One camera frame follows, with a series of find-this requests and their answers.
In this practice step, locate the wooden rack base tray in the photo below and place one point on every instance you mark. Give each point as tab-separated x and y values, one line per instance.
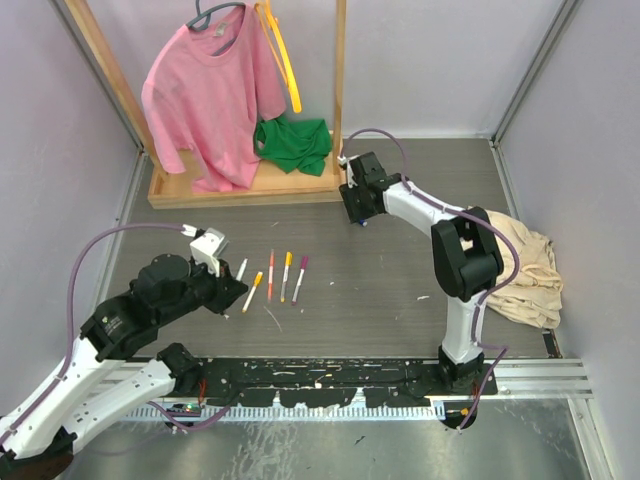
271	186

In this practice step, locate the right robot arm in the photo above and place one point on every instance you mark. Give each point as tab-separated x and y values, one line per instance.
466	256

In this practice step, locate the yellow hanger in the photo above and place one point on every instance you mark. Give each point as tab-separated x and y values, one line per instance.
270	26

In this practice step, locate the white marker blue end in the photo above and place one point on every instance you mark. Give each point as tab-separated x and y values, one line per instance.
241	269

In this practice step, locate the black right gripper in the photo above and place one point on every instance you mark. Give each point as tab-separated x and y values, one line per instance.
348	191

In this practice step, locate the green cloth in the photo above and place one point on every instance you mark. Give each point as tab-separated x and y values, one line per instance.
294	145

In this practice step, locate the beige cloth bag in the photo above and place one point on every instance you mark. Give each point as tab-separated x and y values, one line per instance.
533	297

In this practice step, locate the white pen yellow end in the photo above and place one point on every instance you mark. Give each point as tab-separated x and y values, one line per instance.
249	298

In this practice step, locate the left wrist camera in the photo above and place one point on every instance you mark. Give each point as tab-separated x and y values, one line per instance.
206	248

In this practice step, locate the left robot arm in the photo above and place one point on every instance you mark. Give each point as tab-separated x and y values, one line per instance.
167	289

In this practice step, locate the orange highlighter pen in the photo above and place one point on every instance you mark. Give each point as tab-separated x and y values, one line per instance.
270	280

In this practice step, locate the wooden rack right post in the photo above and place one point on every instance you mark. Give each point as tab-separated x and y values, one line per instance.
340	38

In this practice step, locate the white marker orange tip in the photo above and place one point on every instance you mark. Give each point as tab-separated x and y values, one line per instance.
284	283

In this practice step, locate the white pen purple end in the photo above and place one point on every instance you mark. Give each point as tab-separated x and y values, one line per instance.
297	288

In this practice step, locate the pink shirt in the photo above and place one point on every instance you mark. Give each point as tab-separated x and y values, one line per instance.
206	92

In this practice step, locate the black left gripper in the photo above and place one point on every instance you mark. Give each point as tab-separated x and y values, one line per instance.
227	288

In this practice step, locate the grey clothes hanger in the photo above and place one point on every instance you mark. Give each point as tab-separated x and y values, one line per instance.
215	20

